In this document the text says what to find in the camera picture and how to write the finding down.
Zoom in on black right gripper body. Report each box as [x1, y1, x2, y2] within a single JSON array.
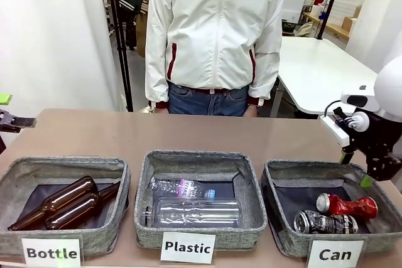
[[348, 112, 402, 156]]

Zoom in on crushed red can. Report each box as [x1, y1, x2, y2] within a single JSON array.
[[316, 193, 379, 219]]

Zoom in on crushed black silver can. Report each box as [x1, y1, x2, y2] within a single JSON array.
[[293, 210, 359, 235]]

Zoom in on brown glass bottle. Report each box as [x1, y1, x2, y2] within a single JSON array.
[[45, 181, 121, 231], [7, 176, 99, 232]]

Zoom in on small blue-capped water bottle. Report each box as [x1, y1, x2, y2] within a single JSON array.
[[149, 176, 218, 200]]

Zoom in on large clear plastic bottle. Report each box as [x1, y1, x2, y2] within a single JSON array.
[[139, 197, 243, 228]]

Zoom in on person's right forearm white sleeve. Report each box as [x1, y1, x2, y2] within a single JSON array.
[[144, 45, 171, 110]]

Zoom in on person's left forearm white sleeve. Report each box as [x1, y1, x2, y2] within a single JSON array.
[[247, 45, 283, 107]]

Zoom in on grey fabric basket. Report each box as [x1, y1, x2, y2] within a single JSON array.
[[134, 149, 268, 252], [259, 158, 402, 258], [0, 154, 132, 258]]

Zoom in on white Can label sign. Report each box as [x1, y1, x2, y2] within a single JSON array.
[[307, 239, 365, 268]]

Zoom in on white table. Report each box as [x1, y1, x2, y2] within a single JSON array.
[[269, 36, 381, 119]]

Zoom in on black tripod stand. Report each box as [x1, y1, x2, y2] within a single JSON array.
[[105, 0, 134, 112]]

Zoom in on brown cardboard box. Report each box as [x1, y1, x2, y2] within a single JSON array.
[[341, 7, 362, 32]]

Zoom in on white Bottle label sign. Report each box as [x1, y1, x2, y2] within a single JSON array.
[[21, 237, 82, 267]]

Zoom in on thin black pole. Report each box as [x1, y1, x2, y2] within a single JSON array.
[[316, 0, 339, 40]]

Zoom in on stack of white boxes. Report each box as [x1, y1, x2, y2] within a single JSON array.
[[323, 0, 365, 35]]

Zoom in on person's blue jeans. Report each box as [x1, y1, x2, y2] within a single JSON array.
[[168, 81, 251, 117]]

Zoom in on white upright board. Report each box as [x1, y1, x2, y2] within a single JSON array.
[[281, 0, 309, 24]]

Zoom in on person in white jacket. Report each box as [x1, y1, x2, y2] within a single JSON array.
[[144, 0, 288, 110]]

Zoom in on white Plastic label sign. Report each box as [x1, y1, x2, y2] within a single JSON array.
[[160, 231, 217, 264]]

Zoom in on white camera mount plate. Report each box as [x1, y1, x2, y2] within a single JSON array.
[[319, 115, 351, 148]]

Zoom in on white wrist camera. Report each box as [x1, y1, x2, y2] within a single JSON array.
[[340, 85, 378, 109]]

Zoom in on black camera cable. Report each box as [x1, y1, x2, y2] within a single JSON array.
[[324, 99, 343, 117]]

